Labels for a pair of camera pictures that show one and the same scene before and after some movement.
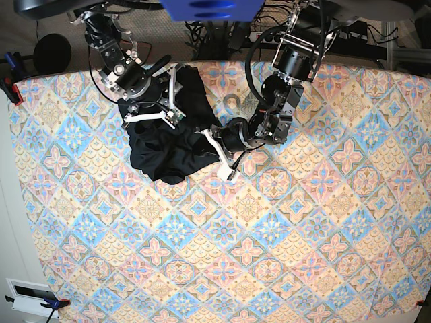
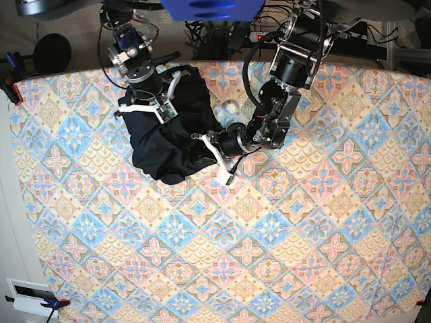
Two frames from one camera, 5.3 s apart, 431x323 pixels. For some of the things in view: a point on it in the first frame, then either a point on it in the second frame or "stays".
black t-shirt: [166, 152] stays
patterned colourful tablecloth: [332, 225] stays
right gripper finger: [131, 118] → [128, 108]
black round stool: [52, 54] stays
